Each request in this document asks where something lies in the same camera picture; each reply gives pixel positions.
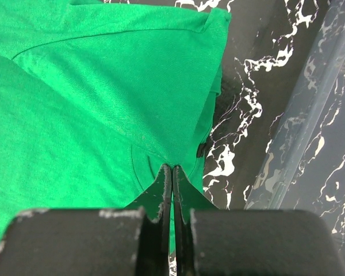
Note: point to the clear plastic bin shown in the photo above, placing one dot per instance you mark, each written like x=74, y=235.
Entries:
x=305, y=163

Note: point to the black marbled table mat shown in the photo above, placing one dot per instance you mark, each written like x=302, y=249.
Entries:
x=268, y=44

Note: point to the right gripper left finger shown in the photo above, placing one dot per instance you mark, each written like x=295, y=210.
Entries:
x=154, y=237

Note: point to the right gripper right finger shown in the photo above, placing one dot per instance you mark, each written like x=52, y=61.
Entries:
x=186, y=198

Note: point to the green t shirt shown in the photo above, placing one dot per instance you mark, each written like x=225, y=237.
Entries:
x=95, y=97

